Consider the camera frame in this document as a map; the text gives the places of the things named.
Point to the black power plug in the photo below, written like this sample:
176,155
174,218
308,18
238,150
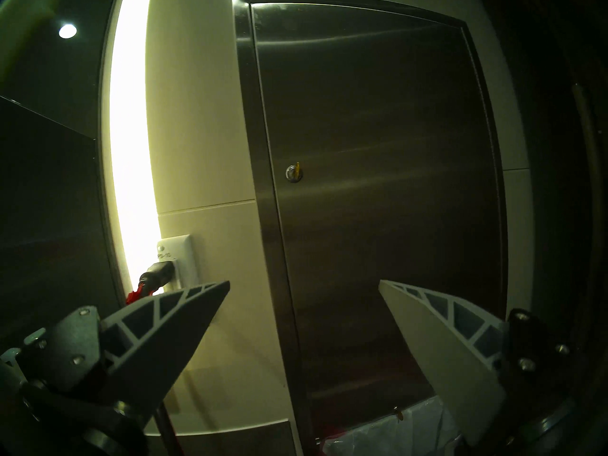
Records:
156,274

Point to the steel towel dispenser door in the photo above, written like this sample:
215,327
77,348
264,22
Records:
380,127

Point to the stainless steel cabinet door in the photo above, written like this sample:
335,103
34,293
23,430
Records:
243,80

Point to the small brass key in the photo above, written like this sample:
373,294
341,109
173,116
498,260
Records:
297,171

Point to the wall mirror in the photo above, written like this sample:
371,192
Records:
47,198

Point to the white wall outlet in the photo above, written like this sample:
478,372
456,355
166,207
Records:
183,255

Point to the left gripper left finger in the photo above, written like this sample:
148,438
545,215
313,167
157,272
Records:
142,355

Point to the pink-rimmed clear trash liner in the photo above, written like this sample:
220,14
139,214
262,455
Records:
380,436

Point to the round steel door lock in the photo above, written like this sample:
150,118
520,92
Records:
289,174

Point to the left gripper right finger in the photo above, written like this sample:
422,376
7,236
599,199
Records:
451,355

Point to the vertical bright light strip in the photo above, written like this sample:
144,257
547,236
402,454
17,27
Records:
133,127

